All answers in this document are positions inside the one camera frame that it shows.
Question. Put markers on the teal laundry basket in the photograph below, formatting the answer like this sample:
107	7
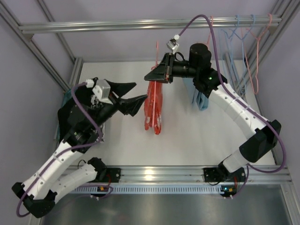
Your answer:
66	97

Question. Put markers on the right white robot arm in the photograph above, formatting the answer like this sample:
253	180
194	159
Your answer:
261	134

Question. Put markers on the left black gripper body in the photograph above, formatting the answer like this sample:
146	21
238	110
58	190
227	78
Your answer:
116	101

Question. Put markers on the empty blue hanger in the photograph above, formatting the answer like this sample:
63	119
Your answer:
243	48

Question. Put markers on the empty pink hanger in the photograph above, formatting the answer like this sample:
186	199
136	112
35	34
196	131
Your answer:
254	81

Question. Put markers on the light blue trousers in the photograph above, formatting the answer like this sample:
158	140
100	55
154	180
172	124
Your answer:
195	97

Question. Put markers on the aluminium frame posts right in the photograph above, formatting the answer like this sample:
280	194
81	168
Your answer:
272	80

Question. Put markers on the aluminium frame posts left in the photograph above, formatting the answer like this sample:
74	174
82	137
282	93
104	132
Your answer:
30	43

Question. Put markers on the pink wire hanger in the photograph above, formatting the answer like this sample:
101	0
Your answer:
154	101

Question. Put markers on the orange white trousers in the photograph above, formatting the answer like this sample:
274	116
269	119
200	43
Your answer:
148	106

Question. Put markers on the aluminium frame posts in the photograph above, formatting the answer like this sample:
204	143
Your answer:
30	43
272	80

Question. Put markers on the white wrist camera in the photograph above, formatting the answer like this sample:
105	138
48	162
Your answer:
173	44
101	89

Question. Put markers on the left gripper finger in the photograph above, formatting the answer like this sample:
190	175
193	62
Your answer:
131	106
118	90

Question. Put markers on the black trousers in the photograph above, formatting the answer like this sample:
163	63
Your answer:
72	119

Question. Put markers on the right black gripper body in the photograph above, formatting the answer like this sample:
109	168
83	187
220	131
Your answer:
169	67

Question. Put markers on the aluminium hanging rail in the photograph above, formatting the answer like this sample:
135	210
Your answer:
150	24

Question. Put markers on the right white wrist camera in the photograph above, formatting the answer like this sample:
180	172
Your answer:
173	44

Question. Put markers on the pink hanger with blue trousers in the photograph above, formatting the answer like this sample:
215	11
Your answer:
209	36

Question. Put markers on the blue wire hanger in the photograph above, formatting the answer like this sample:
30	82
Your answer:
232	71

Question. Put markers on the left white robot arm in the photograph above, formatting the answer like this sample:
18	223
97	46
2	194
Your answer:
92	103

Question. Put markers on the grey slotted cable duct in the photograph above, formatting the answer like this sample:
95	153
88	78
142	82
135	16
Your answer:
167	189

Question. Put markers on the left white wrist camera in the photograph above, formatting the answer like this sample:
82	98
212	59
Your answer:
101	89

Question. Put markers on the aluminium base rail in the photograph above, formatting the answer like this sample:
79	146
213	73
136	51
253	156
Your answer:
185	174

